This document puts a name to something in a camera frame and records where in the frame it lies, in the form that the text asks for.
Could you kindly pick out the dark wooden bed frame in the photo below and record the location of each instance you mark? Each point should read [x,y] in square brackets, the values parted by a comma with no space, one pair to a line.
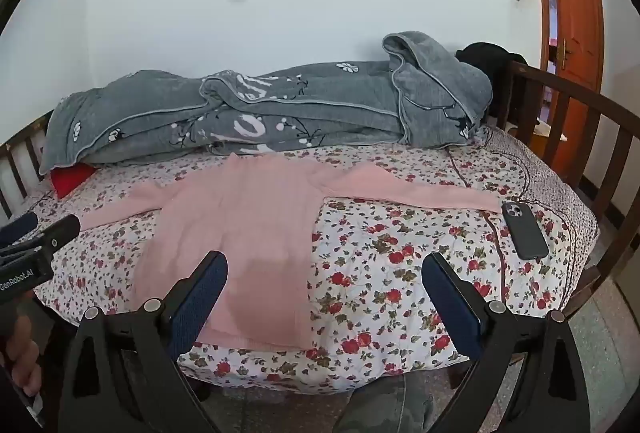
[550,78]

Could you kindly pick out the orange wooden door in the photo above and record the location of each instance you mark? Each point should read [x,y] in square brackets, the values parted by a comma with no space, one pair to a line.
[575,13]

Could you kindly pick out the grey floral blanket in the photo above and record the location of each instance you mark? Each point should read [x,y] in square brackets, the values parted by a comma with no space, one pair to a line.
[300,113]

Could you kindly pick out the person's camouflage trouser leg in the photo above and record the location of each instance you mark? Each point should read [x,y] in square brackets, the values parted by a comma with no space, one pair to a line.
[385,408]

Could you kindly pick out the person's left hand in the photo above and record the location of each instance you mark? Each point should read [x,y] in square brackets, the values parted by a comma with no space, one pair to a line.
[25,353]

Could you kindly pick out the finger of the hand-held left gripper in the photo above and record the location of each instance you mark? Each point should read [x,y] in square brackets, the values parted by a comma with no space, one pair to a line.
[60,233]
[17,228]

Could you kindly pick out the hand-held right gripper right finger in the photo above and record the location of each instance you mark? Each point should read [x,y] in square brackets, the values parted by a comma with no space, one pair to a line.
[447,303]

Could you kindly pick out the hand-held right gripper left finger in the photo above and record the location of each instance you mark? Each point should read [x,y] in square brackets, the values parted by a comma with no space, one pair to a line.
[200,303]

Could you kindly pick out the pink knit sweater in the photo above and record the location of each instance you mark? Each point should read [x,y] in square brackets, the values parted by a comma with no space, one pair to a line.
[250,223]

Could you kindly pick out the black garment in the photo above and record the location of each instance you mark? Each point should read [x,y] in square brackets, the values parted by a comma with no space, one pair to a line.
[485,58]

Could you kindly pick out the yellow cardboard box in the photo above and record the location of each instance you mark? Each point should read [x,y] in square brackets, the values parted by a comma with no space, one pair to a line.
[542,138]

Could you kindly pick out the red pillow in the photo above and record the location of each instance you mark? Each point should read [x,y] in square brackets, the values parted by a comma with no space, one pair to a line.
[70,178]

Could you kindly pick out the floral bed sheet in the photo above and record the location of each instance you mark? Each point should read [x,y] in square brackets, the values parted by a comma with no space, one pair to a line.
[400,288]

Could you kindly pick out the black smartphone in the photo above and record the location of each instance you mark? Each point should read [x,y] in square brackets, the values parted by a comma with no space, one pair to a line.
[525,233]

